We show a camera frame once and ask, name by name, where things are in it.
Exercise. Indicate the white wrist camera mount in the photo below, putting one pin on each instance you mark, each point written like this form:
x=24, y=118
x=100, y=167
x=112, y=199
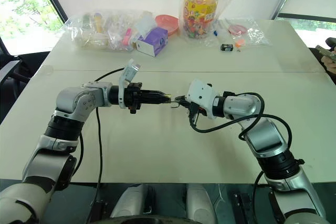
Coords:
x=126, y=77
x=202, y=95

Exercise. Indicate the candy jar with orange lid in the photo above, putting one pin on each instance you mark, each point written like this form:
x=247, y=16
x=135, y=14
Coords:
x=200, y=9

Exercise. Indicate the small black box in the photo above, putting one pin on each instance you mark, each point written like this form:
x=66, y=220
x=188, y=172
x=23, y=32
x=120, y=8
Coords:
x=227, y=47

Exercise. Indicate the black bracket under table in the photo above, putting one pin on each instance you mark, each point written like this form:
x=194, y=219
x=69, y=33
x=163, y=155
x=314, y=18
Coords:
x=242, y=203

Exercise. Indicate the grey handheld device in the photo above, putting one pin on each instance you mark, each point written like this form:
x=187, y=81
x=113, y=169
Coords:
x=326, y=53

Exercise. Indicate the dark rounded robot torso rim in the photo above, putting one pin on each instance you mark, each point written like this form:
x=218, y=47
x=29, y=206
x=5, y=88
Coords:
x=144, y=220

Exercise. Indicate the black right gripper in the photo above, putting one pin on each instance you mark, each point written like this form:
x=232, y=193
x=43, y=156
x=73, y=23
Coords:
x=193, y=111

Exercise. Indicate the purple tissue box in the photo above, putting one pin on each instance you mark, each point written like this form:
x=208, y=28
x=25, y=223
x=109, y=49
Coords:
x=153, y=41

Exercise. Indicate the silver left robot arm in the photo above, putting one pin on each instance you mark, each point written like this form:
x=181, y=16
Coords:
x=76, y=100

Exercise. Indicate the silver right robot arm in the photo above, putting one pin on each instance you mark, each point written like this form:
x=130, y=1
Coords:
x=241, y=106

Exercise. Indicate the white rounded robot leg cover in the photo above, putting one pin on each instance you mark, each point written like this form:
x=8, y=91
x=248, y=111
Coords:
x=199, y=203
x=132, y=200

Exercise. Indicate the small blue item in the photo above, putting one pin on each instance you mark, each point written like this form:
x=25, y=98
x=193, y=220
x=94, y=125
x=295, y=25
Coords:
x=215, y=33

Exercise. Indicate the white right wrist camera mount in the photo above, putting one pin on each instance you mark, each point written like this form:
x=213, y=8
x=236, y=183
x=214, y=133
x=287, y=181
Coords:
x=202, y=95

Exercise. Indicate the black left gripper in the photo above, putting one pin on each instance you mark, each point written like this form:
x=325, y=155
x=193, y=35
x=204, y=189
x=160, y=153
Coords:
x=134, y=98

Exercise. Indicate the bystander hand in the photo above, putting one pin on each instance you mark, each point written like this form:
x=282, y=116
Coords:
x=330, y=64

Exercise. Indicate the pink plastic bowl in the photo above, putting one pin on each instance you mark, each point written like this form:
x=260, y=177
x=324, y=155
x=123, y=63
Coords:
x=168, y=23

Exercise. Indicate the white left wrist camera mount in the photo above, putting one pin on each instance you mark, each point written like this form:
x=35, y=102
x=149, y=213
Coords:
x=126, y=77

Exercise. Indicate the black office chair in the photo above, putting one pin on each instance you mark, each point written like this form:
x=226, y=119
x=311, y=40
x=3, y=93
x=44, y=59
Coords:
x=9, y=68

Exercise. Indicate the small orange item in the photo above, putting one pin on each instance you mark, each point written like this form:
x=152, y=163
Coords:
x=240, y=43

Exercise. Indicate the clear bag of assorted items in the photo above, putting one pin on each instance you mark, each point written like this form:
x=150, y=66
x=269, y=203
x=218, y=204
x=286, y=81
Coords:
x=94, y=30

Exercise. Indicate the clear bag with pink lid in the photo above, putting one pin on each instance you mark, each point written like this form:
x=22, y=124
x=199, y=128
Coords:
x=241, y=31

